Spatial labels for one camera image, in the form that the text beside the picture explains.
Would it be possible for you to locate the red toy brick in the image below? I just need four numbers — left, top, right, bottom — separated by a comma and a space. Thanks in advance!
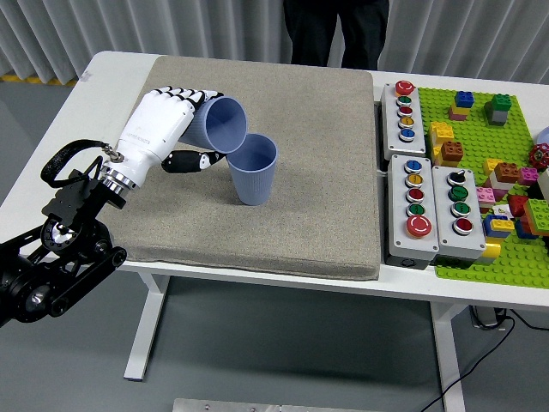
507, 194, 531, 218

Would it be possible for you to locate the grey power strip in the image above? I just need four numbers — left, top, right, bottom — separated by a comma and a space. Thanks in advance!
469, 305, 510, 330

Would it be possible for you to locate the blue ribbed plastic cup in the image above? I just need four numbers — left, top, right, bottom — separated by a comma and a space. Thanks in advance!
178, 96, 250, 155
226, 132, 279, 206

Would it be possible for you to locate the white box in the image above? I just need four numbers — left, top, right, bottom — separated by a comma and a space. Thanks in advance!
535, 167, 549, 203

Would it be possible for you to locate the white table leg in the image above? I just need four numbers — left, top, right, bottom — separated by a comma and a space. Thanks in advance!
430, 302, 473, 412
123, 274, 171, 382

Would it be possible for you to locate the grey five-button box black base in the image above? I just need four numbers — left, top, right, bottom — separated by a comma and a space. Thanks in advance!
387, 154, 441, 270

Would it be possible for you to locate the white toy brick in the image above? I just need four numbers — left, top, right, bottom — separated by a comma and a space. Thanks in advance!
488, 173, 518, 192

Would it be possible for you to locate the red valve handwheel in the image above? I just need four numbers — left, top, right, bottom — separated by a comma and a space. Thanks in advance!
528, 143, 549, 169

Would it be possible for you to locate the yellow black floor tape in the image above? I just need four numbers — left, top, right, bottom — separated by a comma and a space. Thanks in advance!
0, 72, 81, 87

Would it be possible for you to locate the grey control box black knob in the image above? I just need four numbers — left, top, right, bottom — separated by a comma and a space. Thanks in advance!
431, 165, 488, 267

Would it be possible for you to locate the black floor cable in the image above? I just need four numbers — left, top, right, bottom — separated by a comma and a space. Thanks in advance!
510, 307, 549, 332
422, 315, 516, 412

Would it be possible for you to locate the grey toy brick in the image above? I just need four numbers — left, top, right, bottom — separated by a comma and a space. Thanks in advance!
484, 102, 507, 127

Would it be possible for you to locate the green studded baseplate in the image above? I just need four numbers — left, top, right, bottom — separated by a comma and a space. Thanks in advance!
416, 87, 549, 288

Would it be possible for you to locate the grey five-button control box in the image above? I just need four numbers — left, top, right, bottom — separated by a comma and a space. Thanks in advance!
380, 80, 427, 159

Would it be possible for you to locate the grey-brown cushion mat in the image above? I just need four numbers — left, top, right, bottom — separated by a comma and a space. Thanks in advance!
96, 55, 383, 281

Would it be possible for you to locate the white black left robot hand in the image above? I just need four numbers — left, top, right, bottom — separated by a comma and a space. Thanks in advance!
109, 85, 226, 186

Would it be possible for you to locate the brown toy brick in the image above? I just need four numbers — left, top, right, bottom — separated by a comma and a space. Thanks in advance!
440, 140, 465, 163
493, 162, 521, 184

